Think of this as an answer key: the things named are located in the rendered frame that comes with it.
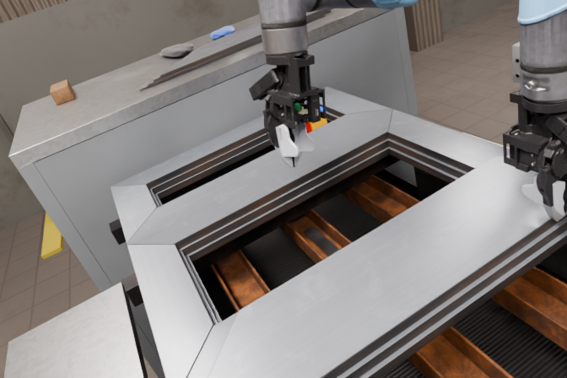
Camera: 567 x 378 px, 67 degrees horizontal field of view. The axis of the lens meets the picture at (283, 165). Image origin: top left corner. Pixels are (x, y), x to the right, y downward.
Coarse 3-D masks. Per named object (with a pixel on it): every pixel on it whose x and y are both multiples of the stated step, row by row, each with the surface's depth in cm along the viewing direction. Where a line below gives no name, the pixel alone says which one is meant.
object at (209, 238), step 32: (224, 160) 125; (352, 160) 103; (416, 160) 98; (448, 160) 90; (160, 192) 119; (288, 192) 98; (224, 224) 94; (256, 224) 96; (544, 224) 67; (192, 256) 91; (512, 256) 65; (544, 256) 67; (480, 288) 63; (224, 320) 68; (416, 320) 60; (448, 320) 61; (384, 352) 58
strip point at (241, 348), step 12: (240, 312) 68; (240, 324) 66; (228, 336) 65; (240, 336) 64; (252, 336) 64; (228, 348) 63; (240, 348) 62; (252, 348) 62; (216, 360) 62; (228, 360) 61; (240, 360) 61; (252, 360) 60; (264, 360) 60; (216, 372) 60; (228, 372) 60; (240, 372) 59; (252, 372) 58; (264, 372) 58; (276, 372) 57
